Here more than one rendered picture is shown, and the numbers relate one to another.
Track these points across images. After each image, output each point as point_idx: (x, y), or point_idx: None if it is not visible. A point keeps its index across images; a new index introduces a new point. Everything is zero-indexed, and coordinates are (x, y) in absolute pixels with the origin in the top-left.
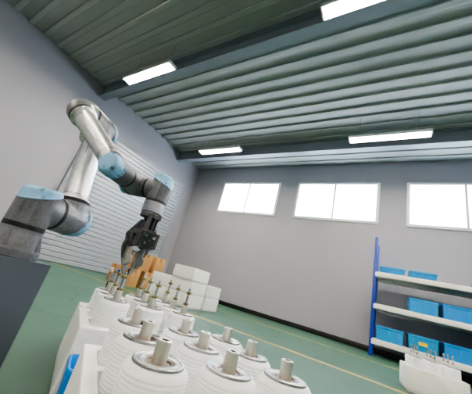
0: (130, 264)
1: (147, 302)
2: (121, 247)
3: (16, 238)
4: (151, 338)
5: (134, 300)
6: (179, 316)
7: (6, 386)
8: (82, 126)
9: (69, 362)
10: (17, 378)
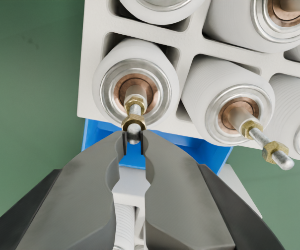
0: (148, 147)
1: (277, 43)
2: None
3: None
4: None
5: (243, 6)
6: (288, 152)
7: (53, 32)
8: None
9: (83, 140)
10: (62, 6)
